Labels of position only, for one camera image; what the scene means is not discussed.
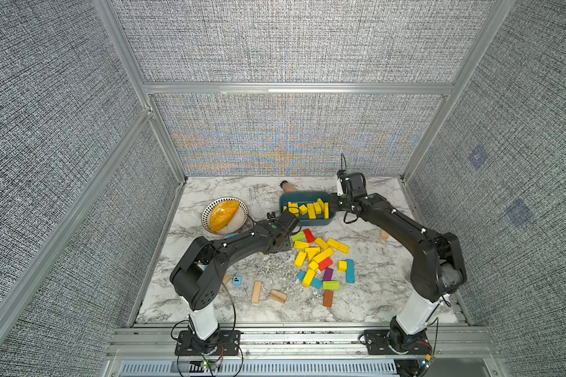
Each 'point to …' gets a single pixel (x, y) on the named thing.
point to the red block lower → (325, 263)
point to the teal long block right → (350, 271)
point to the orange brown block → (328, 298)
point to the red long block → (309, 236)
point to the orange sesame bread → (222, 214)
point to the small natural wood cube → (384, 236)
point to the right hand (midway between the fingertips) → (334, 192)
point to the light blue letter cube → (237, 280)
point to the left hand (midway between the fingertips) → (285, 243)
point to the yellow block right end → (338, 246)
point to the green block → (298, 236)
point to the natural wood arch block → (277, 295)
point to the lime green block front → (331, 285)
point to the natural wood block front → (256, 293)
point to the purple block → (328, 274)
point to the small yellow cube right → (342, 265)
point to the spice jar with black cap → (288, 187)
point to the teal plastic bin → (306, 197)
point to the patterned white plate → (237, 222)
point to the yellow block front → (307, 278)
